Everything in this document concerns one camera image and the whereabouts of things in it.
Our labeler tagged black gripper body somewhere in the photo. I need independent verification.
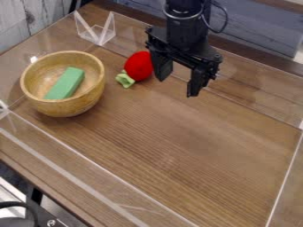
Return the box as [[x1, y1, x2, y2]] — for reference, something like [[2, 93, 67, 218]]
[[146, 17, 223, 79]]

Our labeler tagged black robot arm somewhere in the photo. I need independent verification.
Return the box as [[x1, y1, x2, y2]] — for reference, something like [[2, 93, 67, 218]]
[[146, 0, 229, 97]]

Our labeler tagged red plush strawberry toy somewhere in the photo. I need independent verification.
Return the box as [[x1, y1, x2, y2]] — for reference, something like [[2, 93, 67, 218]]
[[115, 51, 154, 89]]

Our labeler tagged black stand with cable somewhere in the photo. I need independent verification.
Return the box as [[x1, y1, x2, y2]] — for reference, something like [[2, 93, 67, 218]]
[[0, 184, 70, 227]]

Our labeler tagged blue grey couch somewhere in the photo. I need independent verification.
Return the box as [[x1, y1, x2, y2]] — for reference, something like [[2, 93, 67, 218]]
[[114, 0, 303, 58]]

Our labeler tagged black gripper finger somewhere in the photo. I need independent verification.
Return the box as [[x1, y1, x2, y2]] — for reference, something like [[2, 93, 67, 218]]
[[151, 51, 173, 82], [187, 67, 207, 97]]

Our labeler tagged clear acrylic corner bracket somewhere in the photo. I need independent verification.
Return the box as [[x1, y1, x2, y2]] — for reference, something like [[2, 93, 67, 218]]
[[74, 12, 117, 46]]

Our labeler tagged brown wooden bowl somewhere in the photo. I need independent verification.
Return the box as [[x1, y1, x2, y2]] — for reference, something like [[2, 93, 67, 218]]
[[20, 51, 106, 117]]

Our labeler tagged green rectangular block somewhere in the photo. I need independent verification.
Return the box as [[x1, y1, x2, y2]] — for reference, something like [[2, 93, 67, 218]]
[[44, 67, 86, 99]]

